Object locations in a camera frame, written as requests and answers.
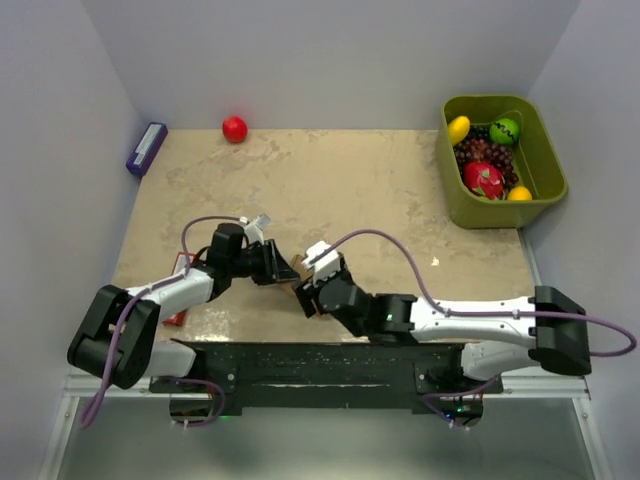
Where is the red dragon fruit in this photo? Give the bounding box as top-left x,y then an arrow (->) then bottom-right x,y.
463,161 -> 505,200

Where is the red rectangular box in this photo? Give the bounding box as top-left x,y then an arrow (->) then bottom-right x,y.
162,252 -> 196,327

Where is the purple cable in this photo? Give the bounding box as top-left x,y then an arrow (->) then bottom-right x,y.
78,215 -> 246,430
304,229 -> 639,359

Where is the yellow lemon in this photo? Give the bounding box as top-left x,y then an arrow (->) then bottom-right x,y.
447,116 -> 471,146

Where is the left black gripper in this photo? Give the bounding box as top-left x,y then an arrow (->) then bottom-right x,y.
228,240 -> 299,288

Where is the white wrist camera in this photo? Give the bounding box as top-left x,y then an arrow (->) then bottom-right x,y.
302,241 -> 341,284
239,213 -> 271,245

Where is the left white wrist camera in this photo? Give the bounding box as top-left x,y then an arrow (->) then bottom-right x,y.
239,213 -> 271,245

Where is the purple grapes bunch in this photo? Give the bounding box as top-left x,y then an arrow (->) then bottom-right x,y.
453,126 -> 519,188

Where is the red tomato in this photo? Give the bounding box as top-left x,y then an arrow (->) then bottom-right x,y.
222,116 -> 248,144

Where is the purple rectangular box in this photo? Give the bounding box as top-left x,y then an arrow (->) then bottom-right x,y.
126,122 -> 168,178

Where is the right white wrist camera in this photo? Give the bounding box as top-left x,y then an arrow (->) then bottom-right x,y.
302,241 -> 341,284

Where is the green plastic bin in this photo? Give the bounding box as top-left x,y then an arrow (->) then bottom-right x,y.
435,94 -> 568,229

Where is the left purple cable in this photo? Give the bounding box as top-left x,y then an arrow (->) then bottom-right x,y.
78,215 -> 246,430

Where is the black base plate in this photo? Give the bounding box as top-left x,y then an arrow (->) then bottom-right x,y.
150,342 -> 502,424

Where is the green striped fruit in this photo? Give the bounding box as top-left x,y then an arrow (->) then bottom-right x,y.
489,118 -> 520,145

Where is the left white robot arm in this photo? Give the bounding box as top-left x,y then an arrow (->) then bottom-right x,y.
67,223 -> 300,389

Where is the brown cardboard box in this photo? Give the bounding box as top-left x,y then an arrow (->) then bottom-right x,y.
280,254 -> 327,320

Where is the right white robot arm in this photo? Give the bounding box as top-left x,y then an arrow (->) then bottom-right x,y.
291,253 -> 592,393

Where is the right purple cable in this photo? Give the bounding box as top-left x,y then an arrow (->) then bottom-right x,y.
304,229 -> 639,359

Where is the small yellow orange fruit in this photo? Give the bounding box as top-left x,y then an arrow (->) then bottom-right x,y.
507,185 -> 533,201

